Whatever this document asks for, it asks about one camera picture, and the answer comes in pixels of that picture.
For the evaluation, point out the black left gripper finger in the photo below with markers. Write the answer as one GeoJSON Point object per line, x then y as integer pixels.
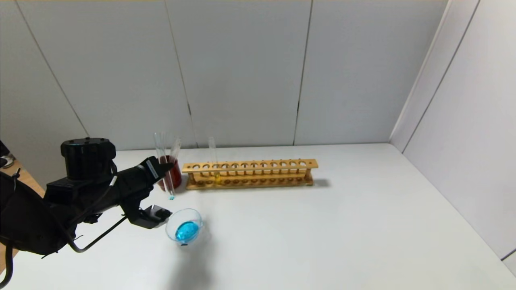
{"type": "Point", "coordinates": [165, 168]}

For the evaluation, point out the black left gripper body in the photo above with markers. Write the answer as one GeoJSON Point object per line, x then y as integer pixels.
{"type": "Point", "coordinates": [152, 169]}

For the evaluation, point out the test tube with blue pigment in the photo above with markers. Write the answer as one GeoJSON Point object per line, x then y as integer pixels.
{"type": "Point", "coordinates": [169, 189]}

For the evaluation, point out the test tube with yellow pigment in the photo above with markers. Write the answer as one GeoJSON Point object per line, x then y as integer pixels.
{"type": "Point", "coordinates": [213, 155]}

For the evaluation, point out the empty glass test tube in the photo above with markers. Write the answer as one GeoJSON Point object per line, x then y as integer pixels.
{"type": "Point", "coordinates": [175, 149]}
{"type": "Point", "coordinates": [164, 143]}

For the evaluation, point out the wooden test tube rack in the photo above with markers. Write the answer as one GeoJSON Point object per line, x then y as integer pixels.
{"type": "Point", "coordinates": [250, 165]}

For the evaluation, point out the dark red cup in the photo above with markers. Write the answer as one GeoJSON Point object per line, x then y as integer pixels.
{"type": "Point", "coordinates": [176, 177]}

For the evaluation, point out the clear glass beaker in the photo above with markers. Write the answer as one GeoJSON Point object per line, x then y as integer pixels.
{"type": "Point", "coordinates": [186, 230]}

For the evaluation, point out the dark shoe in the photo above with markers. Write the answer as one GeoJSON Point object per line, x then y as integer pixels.
{"type": "Point", "coordinates": [5, 160]}

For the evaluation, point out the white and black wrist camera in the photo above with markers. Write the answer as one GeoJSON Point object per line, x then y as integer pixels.
{"type": "Point", "coordinates": [147, 219]}

